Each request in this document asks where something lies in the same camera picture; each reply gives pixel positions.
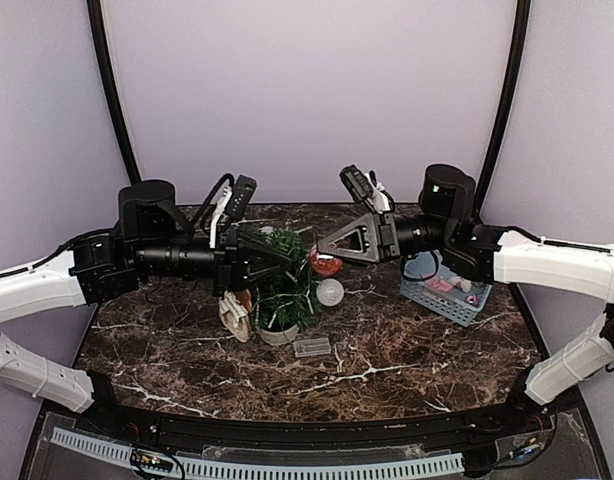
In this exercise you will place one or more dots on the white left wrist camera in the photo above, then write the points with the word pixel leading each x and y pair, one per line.
pixel 231 206

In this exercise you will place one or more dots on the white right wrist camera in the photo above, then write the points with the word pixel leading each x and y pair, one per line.
pixel 365 189

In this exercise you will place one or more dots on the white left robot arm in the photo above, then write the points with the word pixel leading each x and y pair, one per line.
pixel 44 286

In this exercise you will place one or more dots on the white tree pot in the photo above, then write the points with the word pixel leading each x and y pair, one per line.
pixel 279 338

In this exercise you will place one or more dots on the small green christmas tree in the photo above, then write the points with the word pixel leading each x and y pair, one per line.
pixel 290 298

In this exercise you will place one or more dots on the clear string light garland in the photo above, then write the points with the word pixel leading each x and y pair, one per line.
pixel 282 241

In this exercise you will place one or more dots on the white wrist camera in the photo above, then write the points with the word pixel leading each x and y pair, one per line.
pixel 231 206
pixel 365 189

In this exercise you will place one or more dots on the blue plastic basket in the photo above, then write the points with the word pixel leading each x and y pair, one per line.
pixel 461 305

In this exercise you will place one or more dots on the pink bow ornament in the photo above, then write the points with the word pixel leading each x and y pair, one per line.
pixel 442 284

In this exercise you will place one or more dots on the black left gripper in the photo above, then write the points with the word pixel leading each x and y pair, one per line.
pixel 252 243

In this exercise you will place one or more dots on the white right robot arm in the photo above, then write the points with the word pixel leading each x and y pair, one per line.
pixel 569 269

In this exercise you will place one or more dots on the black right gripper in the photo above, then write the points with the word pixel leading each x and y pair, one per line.
pixel 377 241

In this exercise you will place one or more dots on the white cable duct strip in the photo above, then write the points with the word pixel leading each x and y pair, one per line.
pixel 152 464

